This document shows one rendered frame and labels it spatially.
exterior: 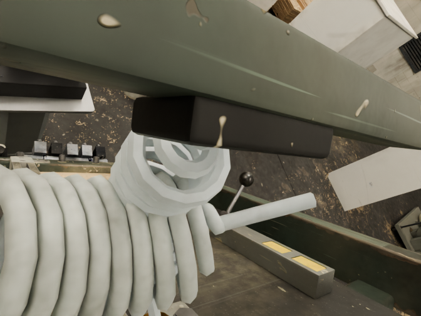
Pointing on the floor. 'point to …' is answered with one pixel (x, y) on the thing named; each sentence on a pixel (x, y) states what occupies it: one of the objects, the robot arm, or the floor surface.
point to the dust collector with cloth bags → (410, 230)
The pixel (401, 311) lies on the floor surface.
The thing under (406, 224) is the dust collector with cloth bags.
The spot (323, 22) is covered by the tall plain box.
